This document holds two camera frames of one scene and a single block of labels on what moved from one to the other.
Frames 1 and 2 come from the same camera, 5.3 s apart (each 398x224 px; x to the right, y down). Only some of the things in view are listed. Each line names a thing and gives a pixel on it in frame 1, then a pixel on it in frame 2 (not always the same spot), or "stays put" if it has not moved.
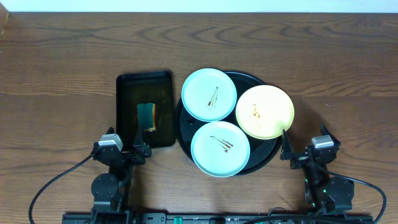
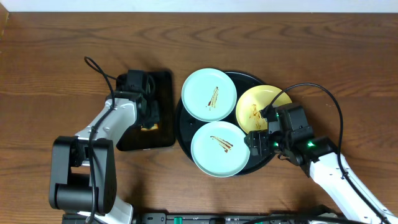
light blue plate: (220, 149) stays put
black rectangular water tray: (137, 88) stays put
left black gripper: (125, 156) -> (152, 113)
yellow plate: (263, 112) stays put
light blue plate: (209, 94) stays put
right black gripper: (306, 157) -> (259, 142)
